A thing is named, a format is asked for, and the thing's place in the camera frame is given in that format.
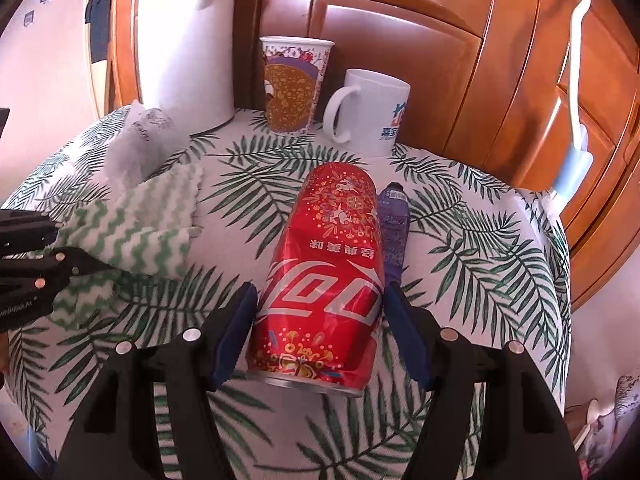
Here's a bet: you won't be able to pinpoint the patterned cloth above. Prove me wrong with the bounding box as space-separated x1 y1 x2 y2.
570 374 640 463

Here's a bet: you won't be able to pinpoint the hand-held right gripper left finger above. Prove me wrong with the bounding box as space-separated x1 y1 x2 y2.
52 282 259 480

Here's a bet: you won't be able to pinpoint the white mug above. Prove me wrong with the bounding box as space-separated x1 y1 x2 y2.
322 68 411 157

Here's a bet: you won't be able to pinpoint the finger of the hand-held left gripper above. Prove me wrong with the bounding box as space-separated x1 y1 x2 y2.
0 212 64 256
0 247 115 304

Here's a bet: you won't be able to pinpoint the green white striped cloth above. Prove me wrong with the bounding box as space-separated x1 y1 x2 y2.
47 162 205 331

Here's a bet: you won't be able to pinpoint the red soda can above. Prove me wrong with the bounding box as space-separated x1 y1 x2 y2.
245 162 386 397

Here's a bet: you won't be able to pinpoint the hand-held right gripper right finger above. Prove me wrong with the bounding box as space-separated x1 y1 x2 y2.
382 282 584 480

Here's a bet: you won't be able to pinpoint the wooden wardrobe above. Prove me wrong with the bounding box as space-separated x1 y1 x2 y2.
105 0 640 312

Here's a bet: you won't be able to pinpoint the patterned paper cup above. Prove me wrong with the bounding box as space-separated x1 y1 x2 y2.
260 36 335 135

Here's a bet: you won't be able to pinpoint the white electric kettle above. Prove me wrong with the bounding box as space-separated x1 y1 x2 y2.
136 0 237 136

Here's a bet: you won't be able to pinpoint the white blue handle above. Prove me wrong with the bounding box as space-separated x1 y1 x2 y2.
549 0 597 202

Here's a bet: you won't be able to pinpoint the dark hanging clothes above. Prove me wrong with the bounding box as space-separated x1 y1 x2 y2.
84 0 110 62

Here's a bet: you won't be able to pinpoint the leaf print tablecloth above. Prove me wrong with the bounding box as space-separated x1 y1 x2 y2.
0 104 572 480

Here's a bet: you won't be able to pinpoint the crumpled clear plastic bag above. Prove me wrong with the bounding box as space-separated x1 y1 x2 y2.
102 101 194 192

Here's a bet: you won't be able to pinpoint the purple wrapper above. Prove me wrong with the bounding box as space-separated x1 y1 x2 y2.
376 182 412 287

